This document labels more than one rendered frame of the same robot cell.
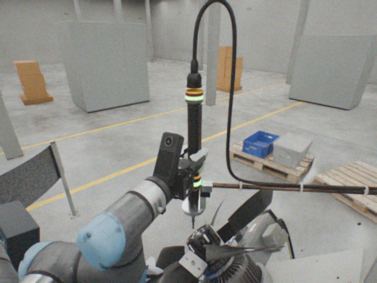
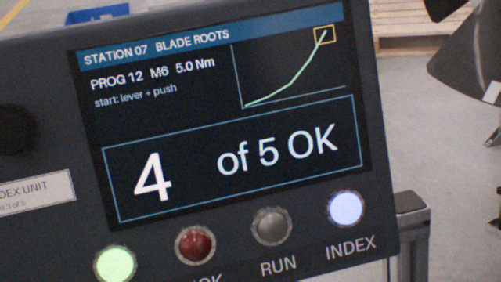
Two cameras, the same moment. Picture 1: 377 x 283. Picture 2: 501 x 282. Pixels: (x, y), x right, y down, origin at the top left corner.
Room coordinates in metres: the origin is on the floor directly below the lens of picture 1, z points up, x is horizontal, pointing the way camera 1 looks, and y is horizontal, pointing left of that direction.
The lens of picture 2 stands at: (0.39, 1.02, 1.35)
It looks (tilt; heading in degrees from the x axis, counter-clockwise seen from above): 28 degrees down; 311
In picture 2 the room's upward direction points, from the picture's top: 8 degrees counter-clockwise
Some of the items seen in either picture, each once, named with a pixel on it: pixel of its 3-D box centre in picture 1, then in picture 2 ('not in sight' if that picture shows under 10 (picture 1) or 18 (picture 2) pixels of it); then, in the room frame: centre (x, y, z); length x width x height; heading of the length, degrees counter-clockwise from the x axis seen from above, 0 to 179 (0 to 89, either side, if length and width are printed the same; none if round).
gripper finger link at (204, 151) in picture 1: (201, 162); not in sight; (0.49, -0.03, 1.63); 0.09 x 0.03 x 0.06; 141
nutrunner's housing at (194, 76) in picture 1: (193, 150); not in sight; (0.52, -0.01, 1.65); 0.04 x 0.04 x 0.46
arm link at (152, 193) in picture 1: (148, 200); not in sight; (0.34, 0.08, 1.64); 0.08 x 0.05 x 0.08; 61
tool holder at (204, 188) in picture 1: (196, 196); not in sight; (0.52, -0.02, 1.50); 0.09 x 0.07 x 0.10; 86
